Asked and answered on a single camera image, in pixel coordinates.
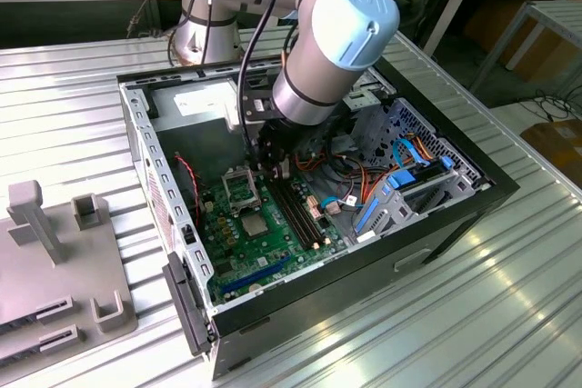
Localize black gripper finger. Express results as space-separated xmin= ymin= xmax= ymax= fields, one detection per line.
xmin=270 ymin=158 xmax=293 ymax=182

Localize silver CPU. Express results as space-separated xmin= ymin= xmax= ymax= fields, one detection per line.
xmin=240 ymin=213 xmax=270 ymax=239

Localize CPU socket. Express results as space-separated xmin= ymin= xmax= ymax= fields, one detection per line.
xmin=236 ymin=208 xmax=275 ymax=243

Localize black RAM slot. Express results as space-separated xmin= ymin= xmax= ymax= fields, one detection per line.
xmin=284 ymin=176 xmax=326 ymax=242
xmin=266 ymin=176 xmax=313 ymax=246

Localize metal drive bay cage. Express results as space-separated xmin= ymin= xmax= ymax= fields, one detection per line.
xmin=326 ymin=81 xmax=396 ymax=157

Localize green motherboard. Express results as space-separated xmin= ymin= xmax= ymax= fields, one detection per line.
xmin=197 ymin=163 xmax=351 ymax=307

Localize grey power supply unit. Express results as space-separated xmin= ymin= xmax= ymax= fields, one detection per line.
xmin=147 ymin=78 xmax=254 ymax=189

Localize blue plastic bay lever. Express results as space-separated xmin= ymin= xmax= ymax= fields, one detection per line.
xmin=354 ymin=199 xmax=379 ymax=235

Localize black case fan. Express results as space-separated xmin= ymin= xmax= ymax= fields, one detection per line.
xmin=172 ymin=154 xmax=206 ymax=244

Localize blue expansion slot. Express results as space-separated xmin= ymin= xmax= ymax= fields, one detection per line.
xmin=219 ymin=254 xmax=292 ymax=298

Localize hard disk in blue carrier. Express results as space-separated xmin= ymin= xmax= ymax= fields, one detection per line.
xmin=381 ymin=155 xmax=456 ymax=194

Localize metal disk bay cage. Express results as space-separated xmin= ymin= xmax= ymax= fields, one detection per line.
xmin=349 ymin=169 xmax=483 ymax=244

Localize black open PC case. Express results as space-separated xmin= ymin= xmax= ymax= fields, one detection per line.
xmin=115 ymin=42 xmax=522 ymax=383

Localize black plastic case latch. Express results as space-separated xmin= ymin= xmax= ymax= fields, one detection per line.
xmin=161 ymin=251 xmax=215 ymax=357

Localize grey parts rack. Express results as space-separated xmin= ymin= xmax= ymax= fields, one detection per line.
xmin=0 ymin=181 xmax=140 ymax=366

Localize brown cardboard box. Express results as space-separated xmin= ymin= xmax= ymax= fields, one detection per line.
xmin=520 ymin=119 xmax=582 ymax=184

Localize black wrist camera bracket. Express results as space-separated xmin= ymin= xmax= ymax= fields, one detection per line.
xmin=242 ymin=82 xmax=280 ymax=123

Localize metal socket cover frame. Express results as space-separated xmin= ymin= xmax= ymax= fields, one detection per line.
xmin=217 ymin=168 xmax=265 ymax=219

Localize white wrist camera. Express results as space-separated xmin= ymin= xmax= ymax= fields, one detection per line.
xmin=224 ymin=103 xmax=243 ymax=135

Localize black camera cable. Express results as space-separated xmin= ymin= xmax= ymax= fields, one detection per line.
xmin=236 ymin=0 xmax=279 ymax=155

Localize orange red power wires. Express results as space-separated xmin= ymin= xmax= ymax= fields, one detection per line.
xmin=293 ymin=133 xmax=433 ymax=207

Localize red black twisted wire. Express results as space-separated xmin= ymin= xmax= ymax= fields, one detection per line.
xmin=175 ymin=155 xmax=204 ymax=225

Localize blue data wire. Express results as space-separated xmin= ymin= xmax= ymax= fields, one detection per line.
xmin=391 ymin=137 xmax=431 ymax=169

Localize grey metal frame table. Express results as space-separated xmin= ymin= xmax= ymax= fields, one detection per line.
xmin=470 ymin=0 xmax=582 ymax=94

